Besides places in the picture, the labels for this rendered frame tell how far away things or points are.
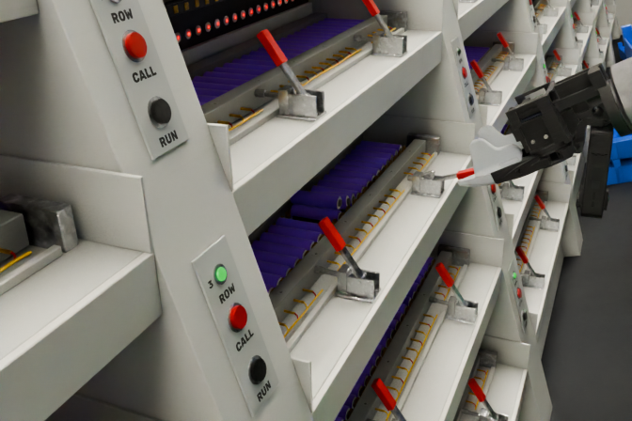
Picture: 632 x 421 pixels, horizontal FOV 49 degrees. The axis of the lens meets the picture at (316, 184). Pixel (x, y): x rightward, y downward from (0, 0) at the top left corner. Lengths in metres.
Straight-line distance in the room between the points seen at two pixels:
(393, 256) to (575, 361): 0.79
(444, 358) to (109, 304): 0.61
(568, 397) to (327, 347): 0.85
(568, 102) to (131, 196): 0.57
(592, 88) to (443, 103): 0.29
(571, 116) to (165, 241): 0.55
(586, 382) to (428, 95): 0.67
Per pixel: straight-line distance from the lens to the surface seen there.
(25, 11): 0.42
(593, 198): 0.89
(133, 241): 0.44
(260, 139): 0.60
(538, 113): 0.85
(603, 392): 1.44
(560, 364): 1.52
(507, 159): 0.88
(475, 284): 1.10
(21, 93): 0.46
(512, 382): 1.22
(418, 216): 0.88
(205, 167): 0.48
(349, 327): 0.67
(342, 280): 0.71
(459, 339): 0.98
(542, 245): 1.63
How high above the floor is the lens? 0.85
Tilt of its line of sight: 16 degrees down
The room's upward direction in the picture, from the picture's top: 18 degrees counter-clockwise
